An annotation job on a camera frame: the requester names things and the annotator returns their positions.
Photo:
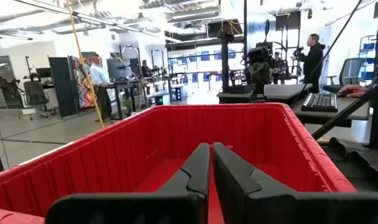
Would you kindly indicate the red plastic bin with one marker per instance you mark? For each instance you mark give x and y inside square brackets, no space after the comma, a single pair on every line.
[129,149]

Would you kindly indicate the person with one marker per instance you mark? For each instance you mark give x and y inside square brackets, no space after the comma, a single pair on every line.
[313,62]
[145,70]
[98,74]

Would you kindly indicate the red computer mouse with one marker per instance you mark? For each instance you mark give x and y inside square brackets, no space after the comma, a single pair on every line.
[354,91]

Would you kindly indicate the grey work table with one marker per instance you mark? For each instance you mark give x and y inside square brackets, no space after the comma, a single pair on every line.
[285,90]

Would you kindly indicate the grey mesh office chair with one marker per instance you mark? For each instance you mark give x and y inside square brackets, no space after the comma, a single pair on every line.
[350,71]

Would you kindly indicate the grey desk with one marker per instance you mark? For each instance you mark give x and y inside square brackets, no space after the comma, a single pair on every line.
[350,107]

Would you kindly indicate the dark partition panel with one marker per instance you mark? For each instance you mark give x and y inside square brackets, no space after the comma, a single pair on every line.
[62,87]

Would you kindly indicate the black computer monitor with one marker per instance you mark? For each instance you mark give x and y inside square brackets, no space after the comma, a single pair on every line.
[118,68]

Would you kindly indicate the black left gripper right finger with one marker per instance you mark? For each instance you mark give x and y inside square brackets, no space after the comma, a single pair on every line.
[238,186]

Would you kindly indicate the black standing desk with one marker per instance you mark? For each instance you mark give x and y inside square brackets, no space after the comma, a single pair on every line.
[118,93]

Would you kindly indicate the black vertical post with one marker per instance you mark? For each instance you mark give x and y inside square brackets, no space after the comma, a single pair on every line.
[225,62]

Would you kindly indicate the black computer keyboard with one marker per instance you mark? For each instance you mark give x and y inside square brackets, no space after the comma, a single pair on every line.
[319,102]

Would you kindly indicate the black office chair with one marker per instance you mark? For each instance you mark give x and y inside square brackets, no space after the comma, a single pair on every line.
[36,95]

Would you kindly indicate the person's hand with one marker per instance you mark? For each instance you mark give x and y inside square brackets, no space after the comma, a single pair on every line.
[352,90]

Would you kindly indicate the colourful printed banner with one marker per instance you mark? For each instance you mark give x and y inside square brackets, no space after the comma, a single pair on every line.
[83,84]

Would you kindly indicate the black metal beam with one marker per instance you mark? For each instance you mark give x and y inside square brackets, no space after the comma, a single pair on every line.
[341,116]

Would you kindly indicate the black background robot arm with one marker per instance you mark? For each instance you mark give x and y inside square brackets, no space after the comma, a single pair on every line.
[258,71]

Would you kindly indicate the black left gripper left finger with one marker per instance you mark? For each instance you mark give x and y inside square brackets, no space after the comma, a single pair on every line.
[188,186]

